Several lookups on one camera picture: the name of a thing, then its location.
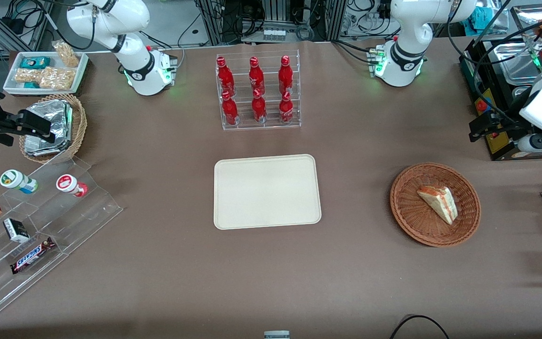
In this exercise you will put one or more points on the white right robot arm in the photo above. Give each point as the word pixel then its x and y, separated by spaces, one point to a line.
pixel 141 70

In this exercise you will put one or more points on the small steel warmer pan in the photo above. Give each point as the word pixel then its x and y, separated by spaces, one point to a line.
pixel 513 63

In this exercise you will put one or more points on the brown tablecloth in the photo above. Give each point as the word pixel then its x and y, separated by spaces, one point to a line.
pixel 355 282

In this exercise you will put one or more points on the cream plastic tray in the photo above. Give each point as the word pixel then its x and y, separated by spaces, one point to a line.
pixel 266 193

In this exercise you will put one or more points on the clear bag of nuts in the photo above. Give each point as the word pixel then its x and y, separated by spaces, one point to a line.
pixel 66 54

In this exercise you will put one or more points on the small rice cracker bag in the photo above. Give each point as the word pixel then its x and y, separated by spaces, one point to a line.
pixel 27 75

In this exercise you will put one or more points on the green lid yogurt cup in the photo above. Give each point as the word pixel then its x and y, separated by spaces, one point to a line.
pixel 17 181

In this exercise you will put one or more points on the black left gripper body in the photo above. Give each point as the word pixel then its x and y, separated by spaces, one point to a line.
pixel 507 125

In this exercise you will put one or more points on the red cola bottle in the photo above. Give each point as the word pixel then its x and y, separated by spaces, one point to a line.
pixel 259 109
pixel 285 75
pixel 286 109
pixel 229 112
pixel 256 77
pixel 225 77

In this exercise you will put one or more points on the Snickers chocolate bar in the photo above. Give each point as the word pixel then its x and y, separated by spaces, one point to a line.
pixel 32 256

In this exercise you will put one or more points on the teal packet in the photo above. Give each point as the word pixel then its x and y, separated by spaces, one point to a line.
pixel 482 18

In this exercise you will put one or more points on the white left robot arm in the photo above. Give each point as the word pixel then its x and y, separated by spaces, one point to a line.
pixel 402 61

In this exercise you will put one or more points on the grey device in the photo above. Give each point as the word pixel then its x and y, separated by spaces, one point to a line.
pixel 276 335

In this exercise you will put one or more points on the white power strip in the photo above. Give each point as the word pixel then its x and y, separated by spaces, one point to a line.
pixel 274 34

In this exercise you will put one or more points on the red lid yogurt cup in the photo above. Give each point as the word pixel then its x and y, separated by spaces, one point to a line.
pixel 69 184

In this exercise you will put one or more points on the black food warmer machine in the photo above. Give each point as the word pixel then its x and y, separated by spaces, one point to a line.
pixel 485 70

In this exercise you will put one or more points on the light wicker basket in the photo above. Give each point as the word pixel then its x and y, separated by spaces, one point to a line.
pixel 79 127

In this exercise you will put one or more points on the white rectangular snack tray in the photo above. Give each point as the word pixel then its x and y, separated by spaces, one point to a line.
pixel 80 70

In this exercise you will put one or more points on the brown wicker basket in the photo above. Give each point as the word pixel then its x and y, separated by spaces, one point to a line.
pixel 412 212

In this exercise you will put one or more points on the triangular sandwich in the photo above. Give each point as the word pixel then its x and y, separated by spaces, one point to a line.
pixel 438 203

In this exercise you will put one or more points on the clear acrylic bottle rack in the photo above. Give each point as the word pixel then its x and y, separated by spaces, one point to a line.
pixel 271 126

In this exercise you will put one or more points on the small black white box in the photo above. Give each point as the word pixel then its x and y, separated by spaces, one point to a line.
pixel 16 230

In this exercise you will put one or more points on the large rice cracker bag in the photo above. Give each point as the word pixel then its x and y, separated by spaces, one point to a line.
pixel 58 79

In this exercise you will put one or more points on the silver foil packet stack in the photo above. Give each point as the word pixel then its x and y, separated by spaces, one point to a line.
pixel 52 117

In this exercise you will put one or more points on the teal snack box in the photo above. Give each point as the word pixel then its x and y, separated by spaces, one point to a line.
pixel 35 62

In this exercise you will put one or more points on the clear acrylic stepped stand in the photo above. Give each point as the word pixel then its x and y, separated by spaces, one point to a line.
pixel 64 221

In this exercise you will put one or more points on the red emergency stop button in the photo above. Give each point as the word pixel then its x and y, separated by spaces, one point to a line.
pixel 482 105

